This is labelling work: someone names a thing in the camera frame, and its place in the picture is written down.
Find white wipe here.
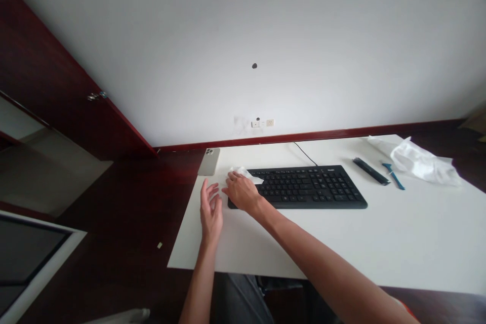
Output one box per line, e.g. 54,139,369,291
228,166,265,185

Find black keyboard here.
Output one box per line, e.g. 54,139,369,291
227,165,369,211

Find black keyboard cable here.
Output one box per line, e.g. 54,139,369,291
292,141,319,168

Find person's legs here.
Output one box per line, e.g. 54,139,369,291
212,273,305,324

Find beige smartphone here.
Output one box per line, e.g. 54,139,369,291
197,147,221,177

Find person's left hand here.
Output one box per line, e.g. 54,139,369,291
200,178,224,240

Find white framed dark panel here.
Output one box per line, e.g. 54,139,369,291
0,210,89,324

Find person's right hand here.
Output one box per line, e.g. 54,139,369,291
221,170,263,214

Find white plastic bag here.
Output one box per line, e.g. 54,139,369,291
390,136,464,188

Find black bar-shaped tool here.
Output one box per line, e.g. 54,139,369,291
352,156,392,187

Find dark red wardrobe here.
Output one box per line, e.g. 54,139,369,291
0,0,160,162

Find blue handled tool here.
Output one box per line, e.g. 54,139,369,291
381,163,406,191

